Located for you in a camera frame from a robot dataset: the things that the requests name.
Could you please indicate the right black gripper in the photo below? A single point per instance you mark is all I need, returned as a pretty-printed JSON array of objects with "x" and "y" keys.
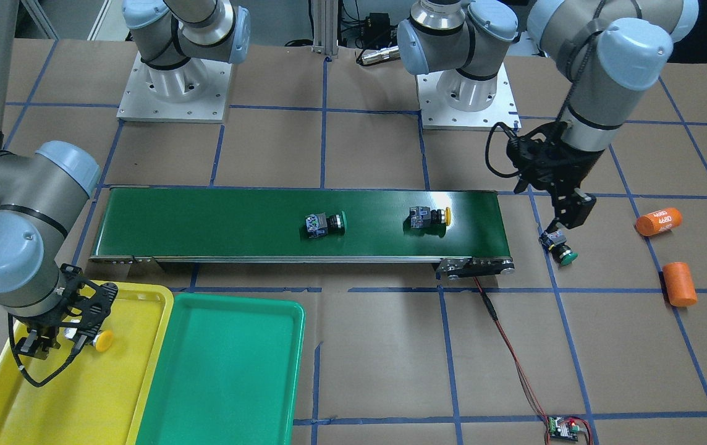
[{"x": 34, "y": 342}]

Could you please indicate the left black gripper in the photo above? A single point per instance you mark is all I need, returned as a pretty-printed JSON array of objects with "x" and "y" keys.
[{"x": 576, "y": 169}]

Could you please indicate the green push button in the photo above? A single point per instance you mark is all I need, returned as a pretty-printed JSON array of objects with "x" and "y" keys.
[
  {"x": 555, "y": 242},
  {"x": 320, "y": 225}
]

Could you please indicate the plain orange cylinder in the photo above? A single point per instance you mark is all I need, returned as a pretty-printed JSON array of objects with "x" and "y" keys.
[{"x": 680, "y": 289}]

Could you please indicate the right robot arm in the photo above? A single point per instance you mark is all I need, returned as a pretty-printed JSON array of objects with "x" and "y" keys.
[{"x": 41, "y": 196}]

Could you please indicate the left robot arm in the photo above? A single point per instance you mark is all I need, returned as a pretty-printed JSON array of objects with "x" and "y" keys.
[{"x": 610, "y": 51}]

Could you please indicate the yellow plastic tray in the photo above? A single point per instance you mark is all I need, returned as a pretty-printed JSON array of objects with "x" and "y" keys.
[{"x": 100, "y": 398}]

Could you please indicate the green conveyor belt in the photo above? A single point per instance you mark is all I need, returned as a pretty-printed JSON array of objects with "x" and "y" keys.
[{"x": 267, "y": 226}]

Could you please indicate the orange cylinder with text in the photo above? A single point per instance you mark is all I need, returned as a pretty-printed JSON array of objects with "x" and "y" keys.
[{"x": 659, "y": 221}]

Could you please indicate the green plastic tray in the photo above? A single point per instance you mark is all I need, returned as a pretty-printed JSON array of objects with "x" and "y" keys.
[{"x": 227, "y": 372}]

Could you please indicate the small motor controller board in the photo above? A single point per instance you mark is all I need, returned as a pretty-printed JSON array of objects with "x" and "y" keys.
[{"x": 564, "y": 429}]

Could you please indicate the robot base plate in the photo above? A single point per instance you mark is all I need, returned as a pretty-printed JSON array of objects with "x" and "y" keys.
[
  {"x": 449, "y": 101},
  {"x": 194, "y": 93}
]

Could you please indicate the aluminium frame post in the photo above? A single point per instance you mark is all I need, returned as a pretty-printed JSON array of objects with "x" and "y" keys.
[{"x": 325, "y": 24}]

